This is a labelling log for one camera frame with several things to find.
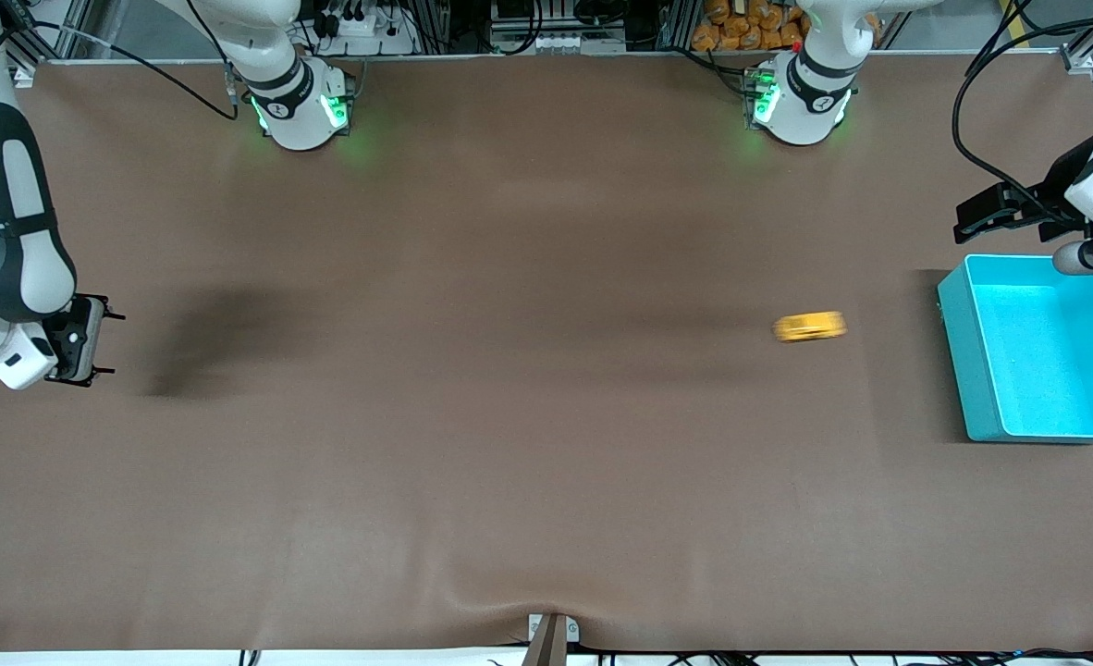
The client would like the yellow beetle toy car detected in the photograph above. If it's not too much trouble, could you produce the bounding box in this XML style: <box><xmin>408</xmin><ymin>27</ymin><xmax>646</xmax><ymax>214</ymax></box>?
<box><xmin>773</xmin><ymin>311</ymin><xmax>849</xmax><ymax>344</ymax></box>

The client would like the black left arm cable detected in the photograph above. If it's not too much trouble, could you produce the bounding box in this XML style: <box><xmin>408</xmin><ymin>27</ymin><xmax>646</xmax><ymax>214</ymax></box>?
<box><xmin>951</xmin><ymin>0</ymin><xmax>1093</xmax><ymax>223</ymax></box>

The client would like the teal plastic storage box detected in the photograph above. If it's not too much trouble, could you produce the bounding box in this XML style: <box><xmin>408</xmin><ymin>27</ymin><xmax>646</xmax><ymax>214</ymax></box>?
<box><xmin>937</xmin><ymin>253</ymin><xmax>1093</xmax><ymax>444</ymax></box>

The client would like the silver table edge bracket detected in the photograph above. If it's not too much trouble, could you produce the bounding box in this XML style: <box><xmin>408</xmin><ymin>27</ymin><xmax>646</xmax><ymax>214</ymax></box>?
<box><xmin>527</xmin><ymin>613</ymin><xmax>581</xmax><ymax>645</ymax></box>

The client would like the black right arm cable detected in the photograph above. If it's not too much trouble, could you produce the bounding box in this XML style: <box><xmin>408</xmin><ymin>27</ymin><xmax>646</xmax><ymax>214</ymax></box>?
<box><xmin>0</xmin><ymin>0</ymin><xmax>240</xmax><ymax>122</ymax></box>

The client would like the white power strip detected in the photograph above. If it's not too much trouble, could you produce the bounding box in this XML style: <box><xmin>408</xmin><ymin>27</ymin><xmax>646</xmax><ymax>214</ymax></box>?
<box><xmin>311</xmin><ymin>0</ymin><xmax>416</xmax><ymax>55</ymax></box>

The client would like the brown post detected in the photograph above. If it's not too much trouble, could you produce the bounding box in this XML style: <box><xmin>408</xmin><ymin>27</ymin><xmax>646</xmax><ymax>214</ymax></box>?
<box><xmin>521</xmin><ymin>614</ymin><xmax>569</xmax><ymax>666</ymax></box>

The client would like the grey electrical unit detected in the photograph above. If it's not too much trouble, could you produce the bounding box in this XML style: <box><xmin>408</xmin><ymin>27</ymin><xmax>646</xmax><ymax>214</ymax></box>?
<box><xmin>489</xmin><ymin>0</ymin><xmax>628</xmax><ymax>55</ymax></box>

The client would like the orange packet pile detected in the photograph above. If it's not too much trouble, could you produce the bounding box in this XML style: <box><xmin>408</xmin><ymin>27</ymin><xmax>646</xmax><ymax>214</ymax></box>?
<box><xmin>692</xmin><ymin>0</ymin><xmax>882</xmax><ymax>52</ymax></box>

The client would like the brown table mat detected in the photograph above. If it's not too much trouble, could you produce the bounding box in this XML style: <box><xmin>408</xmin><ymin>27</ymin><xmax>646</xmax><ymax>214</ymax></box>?
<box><xmin>0</xmin><ymin>51</ymin><xmax>1093</xmax><ymax>653</ymax></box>

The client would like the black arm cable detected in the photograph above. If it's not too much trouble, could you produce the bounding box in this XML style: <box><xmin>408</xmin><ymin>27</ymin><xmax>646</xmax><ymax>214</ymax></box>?
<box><xmin>951</xmin><ymin>0</ymin><xmax>1093</xmax><ymax>223</ymax></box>
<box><xmin>0</xmin><ymin>0</ymin><xmax>240</xmax><ymax>122</ymax></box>

